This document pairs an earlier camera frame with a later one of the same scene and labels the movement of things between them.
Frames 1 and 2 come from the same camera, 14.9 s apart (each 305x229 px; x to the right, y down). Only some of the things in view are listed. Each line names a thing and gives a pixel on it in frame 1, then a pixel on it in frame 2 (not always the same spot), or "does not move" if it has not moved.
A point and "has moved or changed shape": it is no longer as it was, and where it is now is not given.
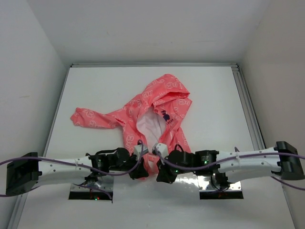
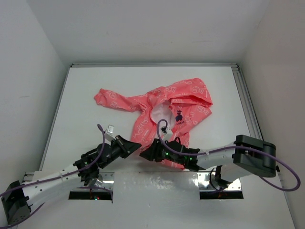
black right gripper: (163, 173) → (153, 152)
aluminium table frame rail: (246, 98) does not move
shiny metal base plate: (206, 183) does not move
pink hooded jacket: (153, 122) has moved or changed shape
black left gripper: (139, 171) → (127, 147)
